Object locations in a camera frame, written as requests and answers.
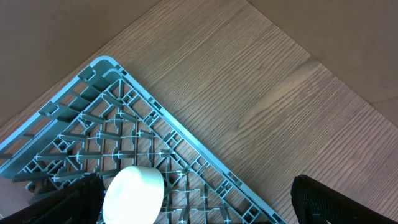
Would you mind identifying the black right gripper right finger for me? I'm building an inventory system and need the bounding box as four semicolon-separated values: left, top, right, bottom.
290;175;397;224

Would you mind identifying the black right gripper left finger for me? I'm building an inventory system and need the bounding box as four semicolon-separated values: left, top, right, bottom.
1;174;104;224

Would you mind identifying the white bowl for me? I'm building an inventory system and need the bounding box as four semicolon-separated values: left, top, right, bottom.
102;166;165;224

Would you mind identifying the grey plastic dishwasher rack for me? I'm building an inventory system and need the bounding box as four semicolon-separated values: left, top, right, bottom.
1;56;283;223

